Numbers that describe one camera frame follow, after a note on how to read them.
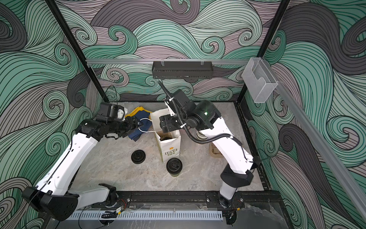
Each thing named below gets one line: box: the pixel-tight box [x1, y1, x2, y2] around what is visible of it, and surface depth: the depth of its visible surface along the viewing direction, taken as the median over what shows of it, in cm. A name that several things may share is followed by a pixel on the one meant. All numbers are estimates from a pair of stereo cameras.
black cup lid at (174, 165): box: [166, 157, 183, 175], surface depth 76 cm
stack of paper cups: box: [195, 130, 209, 141], surface depth 88 cm
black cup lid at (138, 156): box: [131, 149, 147, 165], surface depth 88 cm
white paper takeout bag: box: [150, 108, 182, 163], surface depth 78 cm
